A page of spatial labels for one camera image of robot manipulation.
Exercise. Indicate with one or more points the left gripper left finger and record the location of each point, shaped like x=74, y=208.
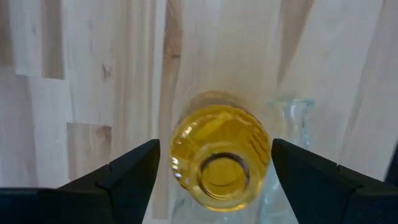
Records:
x=130, y=186

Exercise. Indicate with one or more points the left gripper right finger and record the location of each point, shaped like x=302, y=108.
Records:
x=311, y=186

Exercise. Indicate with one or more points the clear flared glass vase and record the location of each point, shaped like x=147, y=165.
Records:
x=293, y=124

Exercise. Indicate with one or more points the yellow ribbed glass vase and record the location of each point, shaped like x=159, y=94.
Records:
x=217, y=130

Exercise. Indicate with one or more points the black aluminium table frame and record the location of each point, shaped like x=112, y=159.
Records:
x=393, y=168

